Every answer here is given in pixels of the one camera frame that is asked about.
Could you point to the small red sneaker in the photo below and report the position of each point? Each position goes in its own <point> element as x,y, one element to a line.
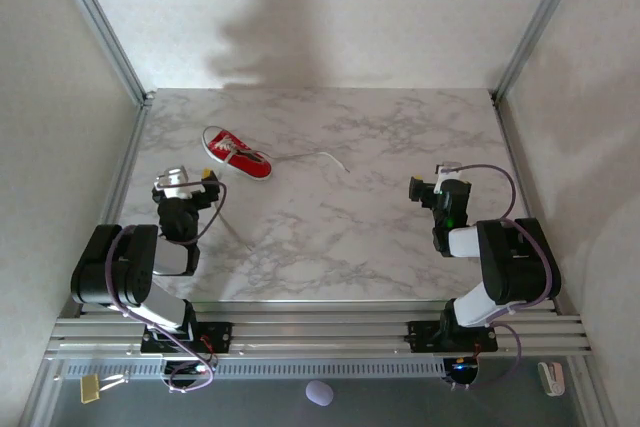
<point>255,167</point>

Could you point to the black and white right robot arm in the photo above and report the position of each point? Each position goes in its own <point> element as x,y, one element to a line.
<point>515,267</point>

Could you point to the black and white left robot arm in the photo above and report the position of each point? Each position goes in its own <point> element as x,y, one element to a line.
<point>135,257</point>

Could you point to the yellow binder clip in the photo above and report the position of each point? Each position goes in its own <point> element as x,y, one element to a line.
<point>92,389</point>

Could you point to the white and pink clip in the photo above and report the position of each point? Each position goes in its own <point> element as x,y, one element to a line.
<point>551,378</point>

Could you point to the lilac oval object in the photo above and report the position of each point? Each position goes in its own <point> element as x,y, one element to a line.
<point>319,393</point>

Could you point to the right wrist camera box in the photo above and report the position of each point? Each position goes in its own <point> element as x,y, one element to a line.
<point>447,172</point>

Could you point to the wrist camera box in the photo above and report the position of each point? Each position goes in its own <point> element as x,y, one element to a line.
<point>172,182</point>
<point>447,172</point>

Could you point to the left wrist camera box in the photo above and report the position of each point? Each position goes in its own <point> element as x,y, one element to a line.
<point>172,182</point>

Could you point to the aluminium table side rail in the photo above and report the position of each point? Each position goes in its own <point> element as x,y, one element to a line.
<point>127,167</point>
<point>520,167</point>

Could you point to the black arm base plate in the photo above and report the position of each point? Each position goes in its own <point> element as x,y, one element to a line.
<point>220,334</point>
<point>420,337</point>

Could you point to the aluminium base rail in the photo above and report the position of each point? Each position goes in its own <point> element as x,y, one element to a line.
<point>325,332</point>

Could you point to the aluminium frame post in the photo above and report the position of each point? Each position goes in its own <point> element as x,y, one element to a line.
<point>98,17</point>
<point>542,17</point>

